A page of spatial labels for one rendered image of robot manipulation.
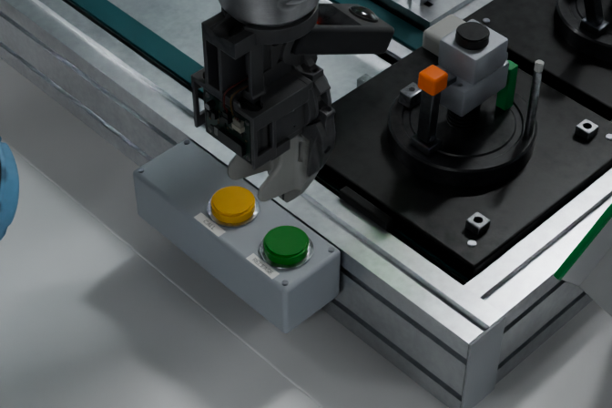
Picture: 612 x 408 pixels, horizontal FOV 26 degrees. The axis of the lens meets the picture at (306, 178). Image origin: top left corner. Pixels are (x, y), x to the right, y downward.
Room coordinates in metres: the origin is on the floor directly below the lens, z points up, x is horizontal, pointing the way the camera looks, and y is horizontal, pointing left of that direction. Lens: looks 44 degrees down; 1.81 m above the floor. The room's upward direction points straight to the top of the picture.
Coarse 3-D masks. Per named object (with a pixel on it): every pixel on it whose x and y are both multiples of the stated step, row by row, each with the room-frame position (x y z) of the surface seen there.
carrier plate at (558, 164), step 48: (384, 96) 1.00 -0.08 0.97; (528, 96) 1.00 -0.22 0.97; (336, 144) 0.93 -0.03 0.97; (384, 144) 0.93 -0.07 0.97; (576, 144) 0.93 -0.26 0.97; (384, 192) 0.86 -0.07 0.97; (432, 192) 0.86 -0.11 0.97; (480, 192) 0.86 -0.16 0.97; (528, 192) 0.86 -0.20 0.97; (576, 192) 0.87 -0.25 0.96; (432, 240) 0.80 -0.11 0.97; (480, 240) 0.80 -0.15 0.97
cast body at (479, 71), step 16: (464, 32) 0.94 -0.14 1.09; (480, 32) 0.94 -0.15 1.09; (448, 48) 0.93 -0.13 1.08; (464, 48) 0.93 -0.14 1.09; (480, 48) 0.92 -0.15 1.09; (496, 48) 0.93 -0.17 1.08; (448, 64) 0.93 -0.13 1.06; (464, 64) 0.92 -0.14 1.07; (480, 64) 0.91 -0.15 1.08; (496, 64) 0.93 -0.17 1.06; (464, 80) 0.92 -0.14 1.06; (480, 80) 0.92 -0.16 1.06; (496, 80) 0.93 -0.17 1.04; (448, 96) 0.91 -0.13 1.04; (464, 96) 0.90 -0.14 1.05; (480, 96) 0.92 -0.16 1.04; (464, 112) 0.90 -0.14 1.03
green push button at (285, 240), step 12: (276, 228) 0.81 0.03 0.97; (288, 228) 0.81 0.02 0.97; (264, 240) 0.80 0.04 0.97; (276, 240) 0.80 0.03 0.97; (288, 240) 0.80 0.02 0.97; (300, 240) 0.80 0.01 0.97; (264, 252) 0.79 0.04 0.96; (276, 252) 0.78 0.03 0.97; (288, 252) 0.78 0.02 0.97; (300, 252) 0.79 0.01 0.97; (288, 264) 0.78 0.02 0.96
